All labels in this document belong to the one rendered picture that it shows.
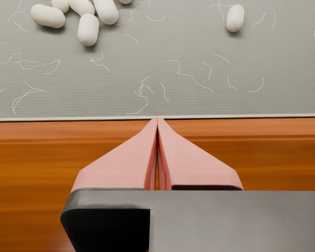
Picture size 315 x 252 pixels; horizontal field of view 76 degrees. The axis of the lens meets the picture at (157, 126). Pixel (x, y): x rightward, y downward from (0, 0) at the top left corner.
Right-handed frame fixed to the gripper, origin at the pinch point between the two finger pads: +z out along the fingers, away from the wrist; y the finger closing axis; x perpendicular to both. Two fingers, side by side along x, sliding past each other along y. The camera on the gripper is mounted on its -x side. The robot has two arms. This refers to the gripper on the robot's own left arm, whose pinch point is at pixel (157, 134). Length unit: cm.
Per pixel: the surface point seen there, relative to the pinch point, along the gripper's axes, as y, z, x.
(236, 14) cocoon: -8.5, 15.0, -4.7
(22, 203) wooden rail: 11.1, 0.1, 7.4
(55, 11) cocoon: 11.0, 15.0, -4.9
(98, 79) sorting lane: 6.4, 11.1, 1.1
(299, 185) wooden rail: -11.9, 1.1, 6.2
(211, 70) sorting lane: -5.9, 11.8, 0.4
